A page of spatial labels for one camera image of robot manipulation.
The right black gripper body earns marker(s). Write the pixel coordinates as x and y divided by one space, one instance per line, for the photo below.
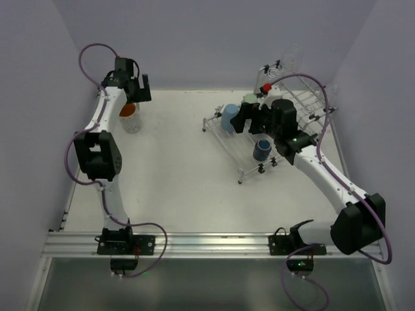
253 117

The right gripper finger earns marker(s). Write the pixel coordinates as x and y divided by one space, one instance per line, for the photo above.
253 114
244 113

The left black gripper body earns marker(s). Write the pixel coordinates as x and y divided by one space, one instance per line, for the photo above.
141 94

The light green plastic cup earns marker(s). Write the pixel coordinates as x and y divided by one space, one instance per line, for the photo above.
250 99

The light blue plastic cup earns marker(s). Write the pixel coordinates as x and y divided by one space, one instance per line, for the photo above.
229 112

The white patterned ceramic mug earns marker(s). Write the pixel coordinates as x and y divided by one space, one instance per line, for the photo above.
130 118

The dark blue ceramic cup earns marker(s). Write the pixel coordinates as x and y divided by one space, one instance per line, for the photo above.
262 150

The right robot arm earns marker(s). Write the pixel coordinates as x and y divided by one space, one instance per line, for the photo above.
360 217

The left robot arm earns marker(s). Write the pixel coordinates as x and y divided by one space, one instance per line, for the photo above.
99 156

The clear glass on rack top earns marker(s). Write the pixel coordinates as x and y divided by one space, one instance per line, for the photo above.
292 59

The clear glass on rack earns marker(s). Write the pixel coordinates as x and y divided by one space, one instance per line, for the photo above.
292 59
331 92

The clear glass on rack right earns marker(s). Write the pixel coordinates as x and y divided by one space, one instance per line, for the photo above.
331 92

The right black controller box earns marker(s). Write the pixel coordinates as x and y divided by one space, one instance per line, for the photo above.
302 266

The black controller box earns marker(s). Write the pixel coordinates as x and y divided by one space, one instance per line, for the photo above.
302 266
121 266

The left black controller box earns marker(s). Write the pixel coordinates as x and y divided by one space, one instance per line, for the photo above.
121 266

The metal wire dish rack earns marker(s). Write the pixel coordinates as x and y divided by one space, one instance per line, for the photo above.
310 100

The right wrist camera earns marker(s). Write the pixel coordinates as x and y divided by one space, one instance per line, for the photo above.
269 93

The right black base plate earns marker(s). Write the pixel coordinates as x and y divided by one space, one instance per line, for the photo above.
290 242

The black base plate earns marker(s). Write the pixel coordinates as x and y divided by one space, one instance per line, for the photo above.
290 242
124 242

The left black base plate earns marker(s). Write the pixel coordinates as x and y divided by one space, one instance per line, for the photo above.
124 242

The aluminium mounting rail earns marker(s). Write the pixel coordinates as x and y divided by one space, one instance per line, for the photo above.
72 244

